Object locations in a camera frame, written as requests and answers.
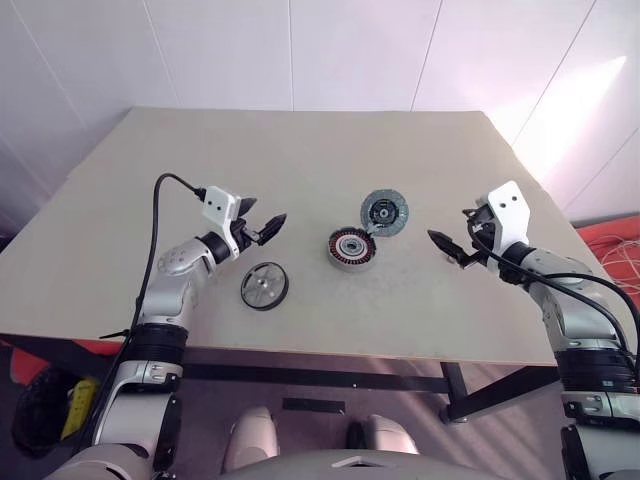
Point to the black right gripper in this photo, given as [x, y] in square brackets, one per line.
[482, 235]

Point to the yellow plastic object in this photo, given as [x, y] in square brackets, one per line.
[80, 405]

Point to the orange floor mat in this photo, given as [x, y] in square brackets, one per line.
[595, 235]

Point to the black spoked motor cover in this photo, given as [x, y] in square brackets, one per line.
[265, 286]

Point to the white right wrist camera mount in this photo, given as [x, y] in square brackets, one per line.
[510, 205]

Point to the silver motor stator housing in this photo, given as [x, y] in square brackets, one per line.
[350, 247]

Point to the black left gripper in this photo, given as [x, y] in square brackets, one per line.
[245, 235]

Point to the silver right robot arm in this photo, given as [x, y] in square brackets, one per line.
[575, 310]

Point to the black round basket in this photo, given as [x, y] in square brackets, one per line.
[35, 410]

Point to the black metal table frame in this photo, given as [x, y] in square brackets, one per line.
[320, 375]

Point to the red cloth under table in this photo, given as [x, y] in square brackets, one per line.
[20, 361]

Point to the beige right robot leg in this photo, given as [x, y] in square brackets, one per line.
[390, 435]

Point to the beige left robot leg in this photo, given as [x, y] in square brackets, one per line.
[252, 435]

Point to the beige robot leg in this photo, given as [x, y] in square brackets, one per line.
[390, 435]
[252, 435]

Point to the grey robot torso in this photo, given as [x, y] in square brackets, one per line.
[320, 465]

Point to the black floor tape strip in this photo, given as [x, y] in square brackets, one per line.
[314, 406]

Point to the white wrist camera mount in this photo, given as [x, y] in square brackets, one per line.
[217, 202]
[510, 205]

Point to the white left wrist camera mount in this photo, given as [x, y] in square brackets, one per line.
[217, 202]

